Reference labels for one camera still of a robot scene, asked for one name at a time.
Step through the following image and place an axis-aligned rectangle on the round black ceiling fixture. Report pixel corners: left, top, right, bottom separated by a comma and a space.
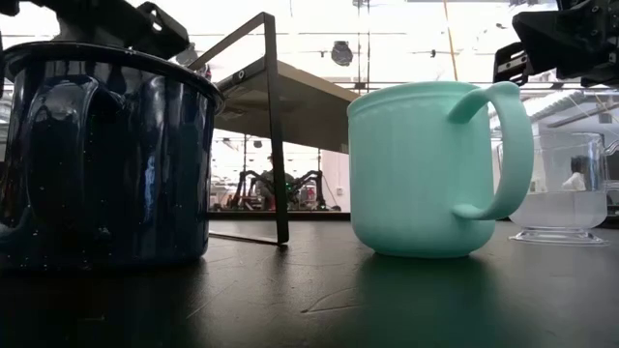
331, 41, 354, 68

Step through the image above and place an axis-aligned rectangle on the teal plastic mug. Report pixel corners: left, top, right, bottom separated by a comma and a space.
346, 80, 536, 259

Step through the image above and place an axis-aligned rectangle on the clear glass mug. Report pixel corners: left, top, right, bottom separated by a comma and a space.
497, 130, 619, 247

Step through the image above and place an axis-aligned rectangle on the dark blue enamel mug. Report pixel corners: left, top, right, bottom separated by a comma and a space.
0, 41, 224, 272

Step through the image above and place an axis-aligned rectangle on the person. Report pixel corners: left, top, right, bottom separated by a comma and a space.
562, 155, 589, 192

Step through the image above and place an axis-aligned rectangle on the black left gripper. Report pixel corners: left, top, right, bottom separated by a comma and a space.
28, 0, 191, 62

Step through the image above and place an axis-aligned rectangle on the yellow cable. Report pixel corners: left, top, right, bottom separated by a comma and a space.
442, 0, 459, 82

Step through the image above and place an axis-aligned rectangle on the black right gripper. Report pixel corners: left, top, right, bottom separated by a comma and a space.
492, 0, 619, 88

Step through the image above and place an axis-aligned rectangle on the wooden shelf with black legs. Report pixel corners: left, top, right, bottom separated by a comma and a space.
188, 12, 362, 246

